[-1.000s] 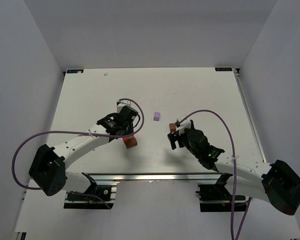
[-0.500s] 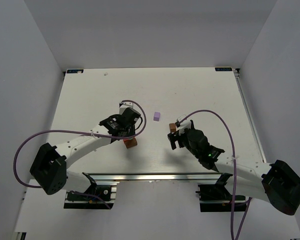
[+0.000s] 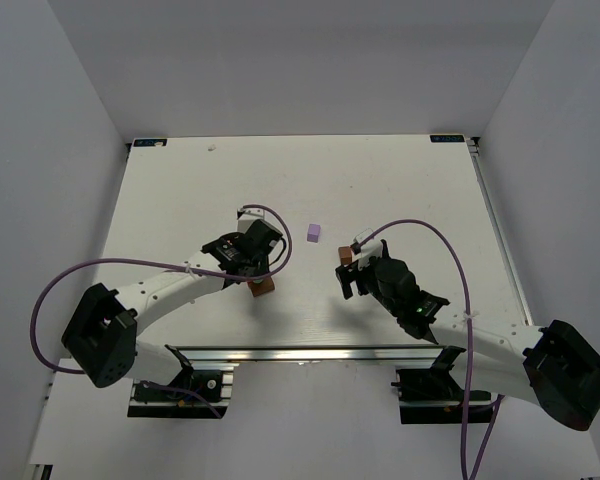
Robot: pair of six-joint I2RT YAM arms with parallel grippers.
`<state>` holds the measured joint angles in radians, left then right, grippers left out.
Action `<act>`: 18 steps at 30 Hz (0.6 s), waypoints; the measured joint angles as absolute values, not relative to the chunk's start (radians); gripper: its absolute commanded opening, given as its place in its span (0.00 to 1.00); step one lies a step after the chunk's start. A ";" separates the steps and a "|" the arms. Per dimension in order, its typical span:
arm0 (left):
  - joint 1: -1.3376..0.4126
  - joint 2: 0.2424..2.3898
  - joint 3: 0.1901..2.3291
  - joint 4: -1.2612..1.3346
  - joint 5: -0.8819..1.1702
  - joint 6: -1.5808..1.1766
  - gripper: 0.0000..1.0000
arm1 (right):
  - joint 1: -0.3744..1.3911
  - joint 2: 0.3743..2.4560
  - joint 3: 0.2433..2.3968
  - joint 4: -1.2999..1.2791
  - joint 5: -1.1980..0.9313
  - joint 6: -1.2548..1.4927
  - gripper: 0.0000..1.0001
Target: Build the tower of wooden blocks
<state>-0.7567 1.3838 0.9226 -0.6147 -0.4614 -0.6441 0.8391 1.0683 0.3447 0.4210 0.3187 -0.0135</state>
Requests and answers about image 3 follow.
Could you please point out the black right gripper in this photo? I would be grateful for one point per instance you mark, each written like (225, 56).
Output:
(355, 273)

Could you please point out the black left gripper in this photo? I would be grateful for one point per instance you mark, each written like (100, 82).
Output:
(253, 273)

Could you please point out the brown rectangular wood block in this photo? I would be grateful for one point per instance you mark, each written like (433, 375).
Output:
(261, 287)

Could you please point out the purple wood cube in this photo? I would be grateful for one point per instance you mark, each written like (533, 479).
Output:
(313, 233)

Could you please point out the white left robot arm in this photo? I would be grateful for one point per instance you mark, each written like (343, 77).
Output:
(223, 296)

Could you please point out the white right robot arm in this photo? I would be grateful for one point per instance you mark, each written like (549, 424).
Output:
(552, 366)

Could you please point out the blue label sticker left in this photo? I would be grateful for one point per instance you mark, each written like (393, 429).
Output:
(149, 142)

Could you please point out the blue label sticker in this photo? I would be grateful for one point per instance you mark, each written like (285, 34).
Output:
(447, 138)
(149, 142)

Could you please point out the blue label sticker right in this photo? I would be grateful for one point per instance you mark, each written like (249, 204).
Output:
(447, 138)

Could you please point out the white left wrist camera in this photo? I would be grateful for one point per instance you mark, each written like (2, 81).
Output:
(247, 216)

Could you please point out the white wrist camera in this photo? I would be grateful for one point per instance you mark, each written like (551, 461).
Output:
(247, 216)
(365, 247)

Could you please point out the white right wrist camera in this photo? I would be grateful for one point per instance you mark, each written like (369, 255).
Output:
(365, 247)

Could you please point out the aluminium table frame rail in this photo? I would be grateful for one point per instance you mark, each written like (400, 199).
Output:
(429, 201)

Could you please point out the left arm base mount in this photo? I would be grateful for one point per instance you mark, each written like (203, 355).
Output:
(190, 393)

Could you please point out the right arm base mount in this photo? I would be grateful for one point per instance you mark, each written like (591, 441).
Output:
(430, 396)

